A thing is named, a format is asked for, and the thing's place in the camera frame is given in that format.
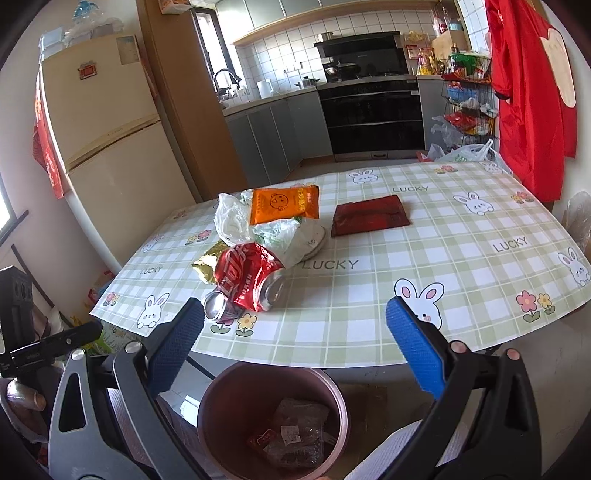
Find crushed red cola can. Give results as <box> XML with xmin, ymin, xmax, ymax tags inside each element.
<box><xmin>214</xmin><ymin>242</ymin><xmax>287</xmax><ymax>312</ymax></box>

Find orange snack packet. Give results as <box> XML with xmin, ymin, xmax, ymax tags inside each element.
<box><xmin>249</xmin><ymin>185</ymin><xmax>320</xmax><ymax>225</ymax></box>

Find white green plastic bag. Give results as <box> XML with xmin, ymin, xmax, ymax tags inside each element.
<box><xmin>214</xmin><ymin>190</ymin><xmax>304</xmax><ymax>269</ymax></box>

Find black built-in oven stove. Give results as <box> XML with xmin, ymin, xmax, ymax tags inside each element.
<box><xmin>315</xmin><ymin>31</ymin><xmax>425</xmax><ymax>161</ymax></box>

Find red hanging apron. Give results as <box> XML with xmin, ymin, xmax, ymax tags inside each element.
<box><xmin>485</xmin><ymin>1</ymin><xmax>577</xmax><ymax>203</ymax></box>

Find brown round trash bin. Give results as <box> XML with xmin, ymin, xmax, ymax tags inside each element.
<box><xmin>197</xmin><ymin>362</ymin><xmax>349</xmax><ymax>479</ymax></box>

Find white plastic bag on floor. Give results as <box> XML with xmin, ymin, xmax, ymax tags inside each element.
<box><xmin>427</xmin><ymin>139</ymin><xmax>500</xmax><ymax>163</ymax></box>

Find crushed blue silver can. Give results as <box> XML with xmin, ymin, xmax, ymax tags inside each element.
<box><xmin>204</xmin><ymin>288</ymin><xmax>245</xmax><ymax>324</ymax></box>

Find dark red foil packet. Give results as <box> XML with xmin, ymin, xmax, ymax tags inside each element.
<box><xmin>331</xmin><ymin>195</ymin><xmax>411</xmax><ymax>238</ymax></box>

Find person left hand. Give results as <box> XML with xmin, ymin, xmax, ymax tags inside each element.
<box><xmin>1</xmin><ymin>379</ymin><xmax>48</xmax><ymax>442</ymax></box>

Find wire snack rack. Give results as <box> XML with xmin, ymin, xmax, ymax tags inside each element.
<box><xmin>442</xmin><ymin>46</ymin><xmax>499</xmax><ymax>145</ymax></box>

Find chrome kitchen faucet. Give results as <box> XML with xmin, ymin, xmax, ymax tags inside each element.
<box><xmin>213</xmin><ymin>68</ymin><xmax>242</xmax><ymax>94</ymax></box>

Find green plaid bunny tablecloth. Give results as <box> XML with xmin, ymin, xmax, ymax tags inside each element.
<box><xmin>90</xmin><ymin>160</ymin><xmax>591</xmax><ymax>369</ymax></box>

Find white round lid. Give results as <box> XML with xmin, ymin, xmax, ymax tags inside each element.
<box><xmin>294</xmin><ymin>219</ymin><xmax>327</xmax><ymax>261</ymax></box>

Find gold foil wrapper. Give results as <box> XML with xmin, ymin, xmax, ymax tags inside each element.
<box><xmin>191</xmin><ymin>240</ymin><xmax>229</xmax><ymax>284</ymax></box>

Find cream two-door refrigerator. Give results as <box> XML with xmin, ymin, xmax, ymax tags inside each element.
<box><xmin>40</xmin><ymin>34</ymin><xmax>195</xmax><ymax>272</ymax></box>

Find grey kitchen base cabinets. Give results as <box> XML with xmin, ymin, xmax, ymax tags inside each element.
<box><xmin>225</xmin><ymin>89</ymin><xmax>332</xmax><ymax>188</ymax></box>

